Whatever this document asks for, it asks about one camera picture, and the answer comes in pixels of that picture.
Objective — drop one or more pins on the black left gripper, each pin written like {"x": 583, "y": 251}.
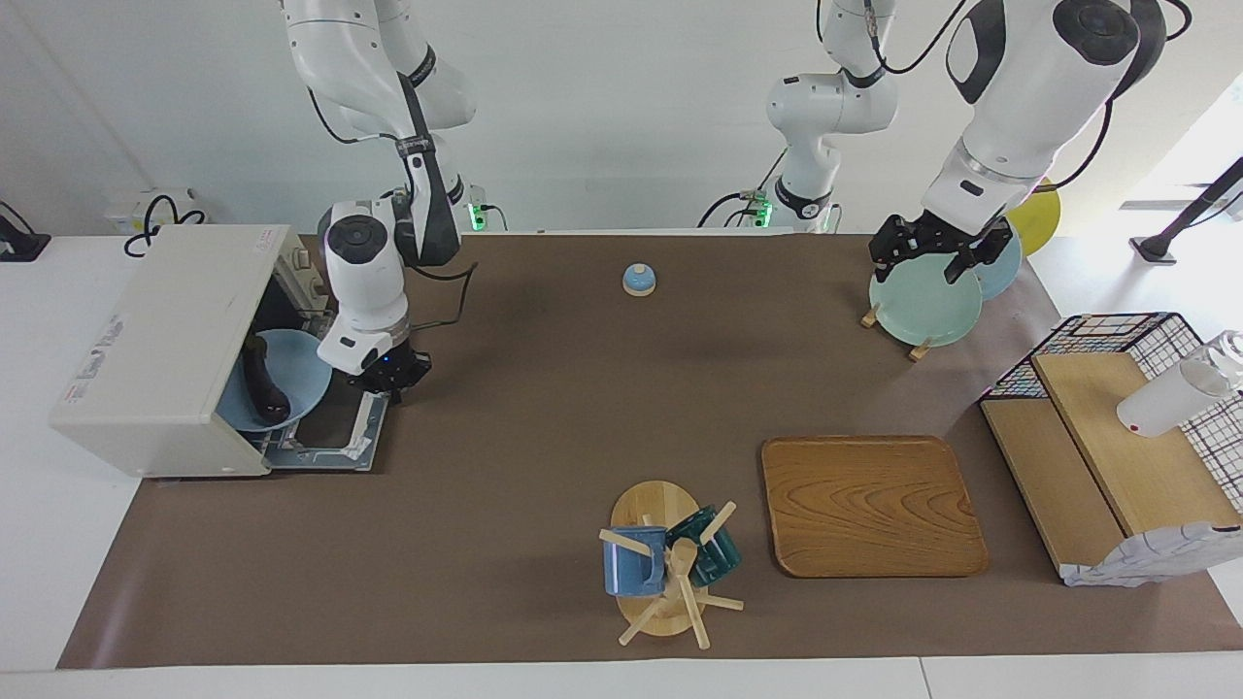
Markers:
{"x": 937, "y": 235}

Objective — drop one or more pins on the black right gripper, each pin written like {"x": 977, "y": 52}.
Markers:
{"x": 393, "y": 367}

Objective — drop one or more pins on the glass oven door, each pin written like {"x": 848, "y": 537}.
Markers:
{"x": 359, "y": 437}

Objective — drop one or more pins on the dark purple eggplant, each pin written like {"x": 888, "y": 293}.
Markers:
{"x": 264, "y": 383}

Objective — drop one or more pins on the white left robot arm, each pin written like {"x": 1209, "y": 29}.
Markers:
{"x": 1020, "y": 97}

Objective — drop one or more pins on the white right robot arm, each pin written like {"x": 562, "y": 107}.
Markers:
{"x": 364, "y": 272}

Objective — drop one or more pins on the oven control knob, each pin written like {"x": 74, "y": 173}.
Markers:
{"x": 314, "y": 284}
{"x": 300, "y": 258}

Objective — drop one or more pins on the beige toaster oven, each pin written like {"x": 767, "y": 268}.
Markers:
{"x": 165, "y": 340}

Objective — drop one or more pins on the pale green plate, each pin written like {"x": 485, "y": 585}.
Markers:
{"x": 923, "y": 311}

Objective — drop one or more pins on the large light blue plate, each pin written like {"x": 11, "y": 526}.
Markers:
{"x": 1005, "y": 267}

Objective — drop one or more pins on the wooden plate rack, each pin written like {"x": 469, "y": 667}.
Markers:
{"x": 918, "y": 351}

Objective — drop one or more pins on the yellow plate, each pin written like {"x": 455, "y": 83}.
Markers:
{"x": 1039, "y": 214}

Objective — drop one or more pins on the brown table mat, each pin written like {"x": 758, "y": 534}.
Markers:
{"x": 583, "y": 388}

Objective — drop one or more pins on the wooden serving tray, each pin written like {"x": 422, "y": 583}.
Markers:
{"x": 869, "y": 505}

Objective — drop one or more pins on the black stand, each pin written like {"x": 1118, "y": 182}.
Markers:
{"x": 1190, "y": 209}

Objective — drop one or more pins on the white cup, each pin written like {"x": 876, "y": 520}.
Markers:
{"x": 1165, "y": 403}

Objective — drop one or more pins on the wooden shelf unit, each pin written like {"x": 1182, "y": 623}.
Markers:
{"x": 1136, "y": 456}

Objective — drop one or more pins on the wooden mug tree stand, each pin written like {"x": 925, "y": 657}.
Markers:
{"x": 660, "y": 505}

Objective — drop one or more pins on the blue mug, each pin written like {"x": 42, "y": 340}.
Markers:
{"x": 631, "y": 573}

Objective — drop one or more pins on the dark green mug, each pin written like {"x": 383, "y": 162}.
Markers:
{"x": 714, "y": 553}

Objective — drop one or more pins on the white patterned cloth liner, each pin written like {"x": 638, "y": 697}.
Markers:
{"x": 1146, "y": 558}

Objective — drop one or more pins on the black clamp mount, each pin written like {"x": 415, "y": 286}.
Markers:
{"x": 19, "y": 243}

